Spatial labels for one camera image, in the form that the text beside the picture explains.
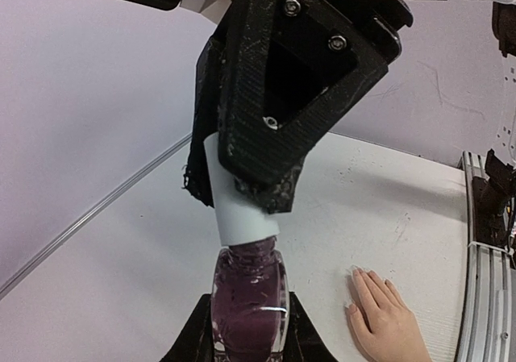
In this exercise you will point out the white nail polish cap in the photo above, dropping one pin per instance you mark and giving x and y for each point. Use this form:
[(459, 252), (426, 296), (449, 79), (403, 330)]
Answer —
[(239, 220)]

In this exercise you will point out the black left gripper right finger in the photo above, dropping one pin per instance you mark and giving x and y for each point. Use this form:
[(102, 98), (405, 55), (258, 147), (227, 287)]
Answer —
[(303, 343)]

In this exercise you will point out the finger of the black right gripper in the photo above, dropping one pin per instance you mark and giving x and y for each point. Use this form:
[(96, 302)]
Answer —
[(277, 198)]

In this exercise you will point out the mannequin hand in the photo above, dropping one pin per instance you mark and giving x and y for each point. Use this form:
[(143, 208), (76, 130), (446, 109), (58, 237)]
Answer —
[(384, 327)]

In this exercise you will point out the aluminium back edge strip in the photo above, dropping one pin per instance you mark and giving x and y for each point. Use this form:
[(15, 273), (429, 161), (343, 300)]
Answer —
[(95, 210)]

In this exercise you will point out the purple nail polish bottle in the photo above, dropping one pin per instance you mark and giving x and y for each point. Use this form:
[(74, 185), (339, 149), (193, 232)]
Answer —
[(249, 304)]

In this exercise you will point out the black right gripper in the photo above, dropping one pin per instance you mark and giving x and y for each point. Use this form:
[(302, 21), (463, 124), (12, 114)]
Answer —
[(294, 69)]

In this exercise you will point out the aluminium front rail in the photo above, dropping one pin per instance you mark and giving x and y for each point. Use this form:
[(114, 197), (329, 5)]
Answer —
[(487, 330)]

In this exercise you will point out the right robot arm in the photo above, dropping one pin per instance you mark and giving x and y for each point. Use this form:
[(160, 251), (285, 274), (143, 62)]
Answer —
[(419, 76)]

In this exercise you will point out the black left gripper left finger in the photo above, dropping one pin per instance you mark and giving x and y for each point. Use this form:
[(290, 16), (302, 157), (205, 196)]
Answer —
[(194, 343)]

